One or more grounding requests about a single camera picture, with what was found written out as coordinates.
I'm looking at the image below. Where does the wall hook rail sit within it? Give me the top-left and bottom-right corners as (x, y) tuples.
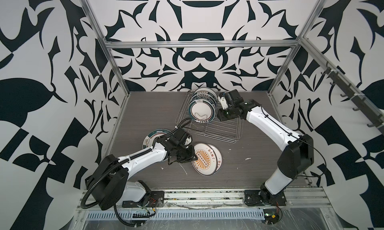
(320, 62), (384, 135)

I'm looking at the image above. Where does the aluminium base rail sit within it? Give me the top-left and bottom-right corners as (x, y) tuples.
(74, 186), (331, 211)

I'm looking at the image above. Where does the white plate back row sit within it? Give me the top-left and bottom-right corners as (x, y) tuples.
(192, 143), (218, 176)

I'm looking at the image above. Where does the white cable duct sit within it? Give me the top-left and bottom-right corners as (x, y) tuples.
(86, 209), (265, 221)

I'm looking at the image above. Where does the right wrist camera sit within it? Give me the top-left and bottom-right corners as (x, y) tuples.
(218, 92), (229, 110)

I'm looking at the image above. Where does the wire dish rack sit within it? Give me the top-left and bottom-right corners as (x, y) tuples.
(175, 90), (244, 144)

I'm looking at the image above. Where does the white plate green rim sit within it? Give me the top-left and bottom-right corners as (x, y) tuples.
(191, 91), (218, 107)

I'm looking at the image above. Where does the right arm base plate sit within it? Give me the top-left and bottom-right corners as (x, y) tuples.
(244, 190), (287, 207)

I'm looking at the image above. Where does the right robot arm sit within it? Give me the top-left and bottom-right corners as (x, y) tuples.
(218, 90), (315, 206)

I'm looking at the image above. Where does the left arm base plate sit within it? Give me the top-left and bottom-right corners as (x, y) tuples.
(122, 191), (165, 208)

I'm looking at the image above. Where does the white plate red green band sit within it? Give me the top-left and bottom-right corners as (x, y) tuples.
(142, 129), (171, 149)

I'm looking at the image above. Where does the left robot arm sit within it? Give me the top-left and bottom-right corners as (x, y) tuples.
(80, 127), (197, 210)

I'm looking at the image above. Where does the black corrugated cable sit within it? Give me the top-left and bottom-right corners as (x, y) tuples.
(79, 157), (142, 228)

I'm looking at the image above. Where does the aluminium frame crossbar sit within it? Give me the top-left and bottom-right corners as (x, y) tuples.
(105, 40), (298, 49)

